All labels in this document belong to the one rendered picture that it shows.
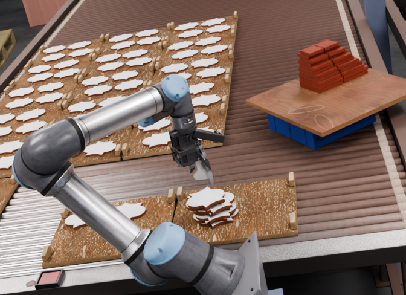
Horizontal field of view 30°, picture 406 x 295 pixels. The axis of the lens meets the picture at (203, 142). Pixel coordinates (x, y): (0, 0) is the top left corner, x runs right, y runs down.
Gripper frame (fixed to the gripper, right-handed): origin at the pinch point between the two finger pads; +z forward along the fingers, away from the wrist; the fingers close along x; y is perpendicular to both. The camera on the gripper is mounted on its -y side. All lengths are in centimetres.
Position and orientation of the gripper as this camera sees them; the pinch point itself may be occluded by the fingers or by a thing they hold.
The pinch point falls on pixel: (203, 179)
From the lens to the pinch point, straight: 242.6
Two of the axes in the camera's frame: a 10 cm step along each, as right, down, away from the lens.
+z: 2.0, 8.9, 4.1
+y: -8.6, 3.6, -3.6
